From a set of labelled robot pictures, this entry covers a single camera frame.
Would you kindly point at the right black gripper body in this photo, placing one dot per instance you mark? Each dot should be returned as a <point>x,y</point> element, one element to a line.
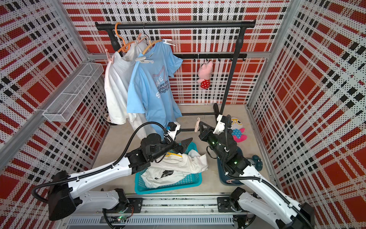
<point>210,138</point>

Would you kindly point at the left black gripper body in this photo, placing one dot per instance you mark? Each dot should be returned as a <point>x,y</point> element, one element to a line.
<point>176,148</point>

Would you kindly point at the pink clothespin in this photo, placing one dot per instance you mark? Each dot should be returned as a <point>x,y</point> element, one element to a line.
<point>109,56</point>
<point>140,38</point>
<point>197,127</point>

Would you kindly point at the white printed t-shirt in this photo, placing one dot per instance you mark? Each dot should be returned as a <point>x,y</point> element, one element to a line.
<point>171,170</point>
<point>116,83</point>

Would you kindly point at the teal tray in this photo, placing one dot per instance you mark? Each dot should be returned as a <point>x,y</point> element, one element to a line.
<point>190,181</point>

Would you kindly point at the light blue cloth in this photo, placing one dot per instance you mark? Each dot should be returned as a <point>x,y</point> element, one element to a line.
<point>149,89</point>

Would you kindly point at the white clothespin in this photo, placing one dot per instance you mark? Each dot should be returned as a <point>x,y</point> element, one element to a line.
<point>144,60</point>
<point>168,42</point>

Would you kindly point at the wooden hanger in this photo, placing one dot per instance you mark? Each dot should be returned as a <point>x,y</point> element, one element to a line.
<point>150,46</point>

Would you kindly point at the orange plastic hanger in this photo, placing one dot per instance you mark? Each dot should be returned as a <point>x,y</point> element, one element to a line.
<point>126,45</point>

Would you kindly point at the yellow plastic hanger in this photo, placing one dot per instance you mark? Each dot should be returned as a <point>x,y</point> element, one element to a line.
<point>173,154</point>

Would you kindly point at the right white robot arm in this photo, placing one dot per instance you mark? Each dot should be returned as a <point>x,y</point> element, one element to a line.
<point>272,205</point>

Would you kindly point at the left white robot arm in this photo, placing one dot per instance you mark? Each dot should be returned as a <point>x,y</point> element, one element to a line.
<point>67,194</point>

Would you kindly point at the white owl plush toy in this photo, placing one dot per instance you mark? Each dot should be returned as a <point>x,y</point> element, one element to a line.
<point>238,130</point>

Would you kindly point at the dark teal clothespin bin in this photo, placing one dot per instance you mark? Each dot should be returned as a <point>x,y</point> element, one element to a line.
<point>232,167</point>

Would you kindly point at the pink pig plush toy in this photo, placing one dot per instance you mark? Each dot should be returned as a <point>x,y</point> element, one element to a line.
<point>204,75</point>

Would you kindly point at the black-haired boy doll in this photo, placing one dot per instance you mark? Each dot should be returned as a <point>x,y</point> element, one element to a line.
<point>107,119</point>

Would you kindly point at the black clothes rack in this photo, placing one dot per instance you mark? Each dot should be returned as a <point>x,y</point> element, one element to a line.
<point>242,26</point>

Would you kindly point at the aluminium front rail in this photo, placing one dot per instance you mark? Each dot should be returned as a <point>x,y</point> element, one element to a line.
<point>166,211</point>

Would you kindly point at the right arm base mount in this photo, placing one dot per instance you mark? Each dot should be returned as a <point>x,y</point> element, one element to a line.
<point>227,205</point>

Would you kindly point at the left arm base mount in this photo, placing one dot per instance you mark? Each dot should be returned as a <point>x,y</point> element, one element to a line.
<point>134,204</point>

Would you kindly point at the black wall hook rail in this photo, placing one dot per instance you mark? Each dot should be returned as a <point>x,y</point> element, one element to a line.
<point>202,56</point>

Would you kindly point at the white wire mesh basket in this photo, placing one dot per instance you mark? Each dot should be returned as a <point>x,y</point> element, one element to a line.
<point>65,104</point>

